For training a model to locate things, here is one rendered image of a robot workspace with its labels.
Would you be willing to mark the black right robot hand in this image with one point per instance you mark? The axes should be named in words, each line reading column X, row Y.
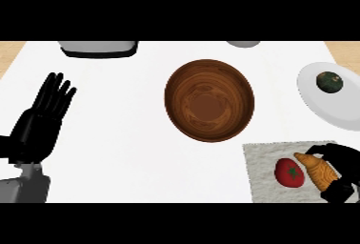
column 344, row 162

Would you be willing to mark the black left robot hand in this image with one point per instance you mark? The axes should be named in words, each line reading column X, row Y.
column 37, row 125

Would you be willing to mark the golden brown croissant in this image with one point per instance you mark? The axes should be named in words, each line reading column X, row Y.
column 319, row 171

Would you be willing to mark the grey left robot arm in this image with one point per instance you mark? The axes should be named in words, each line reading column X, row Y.
column 25, row 186

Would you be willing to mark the grey textured placemat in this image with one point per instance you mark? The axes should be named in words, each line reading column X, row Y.
column 267, row 165

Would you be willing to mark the brown wooden bowl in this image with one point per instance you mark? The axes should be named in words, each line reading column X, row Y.
column 208, row 100

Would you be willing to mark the red tomato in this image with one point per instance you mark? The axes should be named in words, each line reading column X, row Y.
column 289, row 172

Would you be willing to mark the white plate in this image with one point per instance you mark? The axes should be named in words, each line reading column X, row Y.
column 335, row 105

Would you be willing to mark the dark green avocado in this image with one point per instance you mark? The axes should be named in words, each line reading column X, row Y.
column 329, row 82

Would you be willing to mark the grey and black appliance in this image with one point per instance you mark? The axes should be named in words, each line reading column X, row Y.
column 99, row 48

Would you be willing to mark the grey round object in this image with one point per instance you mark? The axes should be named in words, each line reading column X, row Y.
column 244, row 44

